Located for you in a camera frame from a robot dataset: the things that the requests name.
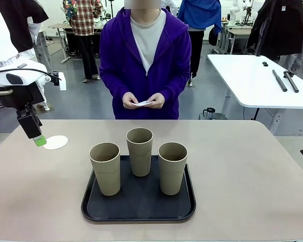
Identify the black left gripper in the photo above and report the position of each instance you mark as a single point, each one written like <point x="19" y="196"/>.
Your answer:
<point x="20" y="95"/>

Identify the tan paper cup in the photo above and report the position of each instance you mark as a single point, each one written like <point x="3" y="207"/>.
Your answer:
<point x="140" y="161"/>
<point x="107" y="176"/>
<point x="171" y="176"/>

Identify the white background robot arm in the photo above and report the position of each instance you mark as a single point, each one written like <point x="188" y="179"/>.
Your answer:
<point x="233" y="13"/>

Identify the person's left forearm purple sleeve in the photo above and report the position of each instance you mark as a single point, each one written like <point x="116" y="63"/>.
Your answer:
<point x="175" y="85"/>

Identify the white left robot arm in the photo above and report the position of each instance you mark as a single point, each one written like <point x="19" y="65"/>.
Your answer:
<point x="27" y="66"/>

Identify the person's right forearm purple sleeve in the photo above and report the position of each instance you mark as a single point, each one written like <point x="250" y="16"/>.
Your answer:
<point x="111" y="85"/>

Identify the person's right hand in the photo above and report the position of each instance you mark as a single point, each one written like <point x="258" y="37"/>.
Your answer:
<point x="130" y="100"/>

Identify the person's left hand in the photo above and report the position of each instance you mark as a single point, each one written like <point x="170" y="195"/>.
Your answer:
<point x="157" y="100"/>

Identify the person in grey trousers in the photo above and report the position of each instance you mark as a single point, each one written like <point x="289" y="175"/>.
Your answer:
<point x="41" y="50"/>

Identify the person in black shirt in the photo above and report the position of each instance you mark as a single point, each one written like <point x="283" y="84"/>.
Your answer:
<point x="17" y="25"/>

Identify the grey desk with metal legs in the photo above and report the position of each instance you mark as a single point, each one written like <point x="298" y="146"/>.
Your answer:
<point x="59" y="26"/>

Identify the person in purple hoodie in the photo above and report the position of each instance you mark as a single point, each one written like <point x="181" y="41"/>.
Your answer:
<point x="121" y="63"/>

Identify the person in plaid shirt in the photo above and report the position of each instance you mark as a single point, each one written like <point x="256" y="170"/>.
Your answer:
<point x="84" y="20"/>

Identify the black plastic tray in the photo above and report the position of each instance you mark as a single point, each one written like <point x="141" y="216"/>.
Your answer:
<point x="139" y="204"/>

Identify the grey round bin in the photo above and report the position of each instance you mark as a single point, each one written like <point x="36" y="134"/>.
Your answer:
<point x="220" y="116"/>

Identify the person in blue jacket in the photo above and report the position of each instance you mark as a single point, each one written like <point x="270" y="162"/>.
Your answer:
<point x="199" y="15"/>

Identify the grey desk with equipment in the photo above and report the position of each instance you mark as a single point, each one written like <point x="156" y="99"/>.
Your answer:
<point x="238" y="31"/>

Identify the white table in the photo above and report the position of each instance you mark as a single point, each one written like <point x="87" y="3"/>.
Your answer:
<point x="255" y="80"/>

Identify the small black knob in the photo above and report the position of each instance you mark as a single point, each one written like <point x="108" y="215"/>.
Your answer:
<point x="265" y="63"/>

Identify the person in black coat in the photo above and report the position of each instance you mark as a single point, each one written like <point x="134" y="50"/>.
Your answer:
<point x="285" y="30"/>

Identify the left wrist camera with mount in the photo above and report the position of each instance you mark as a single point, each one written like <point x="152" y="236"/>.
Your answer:
<point x="56" y="78"/>

